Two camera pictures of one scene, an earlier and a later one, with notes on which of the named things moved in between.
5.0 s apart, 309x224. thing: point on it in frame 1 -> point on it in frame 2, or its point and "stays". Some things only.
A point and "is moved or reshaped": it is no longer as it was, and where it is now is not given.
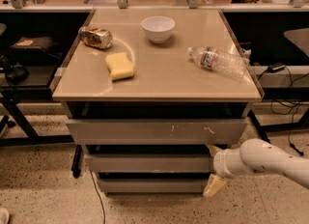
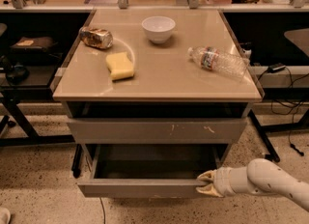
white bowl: (157, 28) stays
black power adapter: (276, 67) stays
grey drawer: (151, 162) is moved or reshaped
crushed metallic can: (96, 38) stays
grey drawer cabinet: (150, 96) stays
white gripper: (220, 164) -> (224, 181)
